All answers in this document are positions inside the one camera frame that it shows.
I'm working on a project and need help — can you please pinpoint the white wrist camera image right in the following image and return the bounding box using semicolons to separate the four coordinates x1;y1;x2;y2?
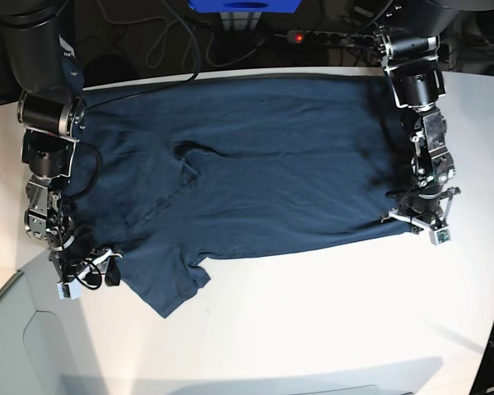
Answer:
429;226;451;246

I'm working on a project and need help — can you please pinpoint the blue T-shirt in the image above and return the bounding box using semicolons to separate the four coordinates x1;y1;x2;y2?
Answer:
77;77;410;317

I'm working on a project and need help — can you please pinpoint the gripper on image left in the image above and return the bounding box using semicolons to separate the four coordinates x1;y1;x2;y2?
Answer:
49;247;123;290

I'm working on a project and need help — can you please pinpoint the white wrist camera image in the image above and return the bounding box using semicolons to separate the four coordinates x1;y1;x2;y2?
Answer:
57;280;82;300
429;226;451;246

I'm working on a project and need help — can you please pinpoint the blue box with oval hole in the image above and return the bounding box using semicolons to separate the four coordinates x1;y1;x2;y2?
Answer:
188;0;301;13

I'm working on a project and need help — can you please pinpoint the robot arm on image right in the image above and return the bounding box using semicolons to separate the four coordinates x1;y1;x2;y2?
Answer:
374;1;494;245

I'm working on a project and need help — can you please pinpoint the aluminium profile post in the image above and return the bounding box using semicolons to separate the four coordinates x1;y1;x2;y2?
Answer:
219;12;262;32

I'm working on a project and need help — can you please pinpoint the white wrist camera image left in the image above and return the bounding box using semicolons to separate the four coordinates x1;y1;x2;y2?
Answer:
57;280;82;300

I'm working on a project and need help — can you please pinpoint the black power strip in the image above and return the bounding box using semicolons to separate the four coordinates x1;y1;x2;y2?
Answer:
285;30;375;49

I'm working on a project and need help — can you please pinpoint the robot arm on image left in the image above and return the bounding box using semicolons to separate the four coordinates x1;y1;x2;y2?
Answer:
0;1;122;299

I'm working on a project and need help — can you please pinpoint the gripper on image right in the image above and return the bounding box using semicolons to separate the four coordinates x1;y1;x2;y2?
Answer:
380;187;461;235

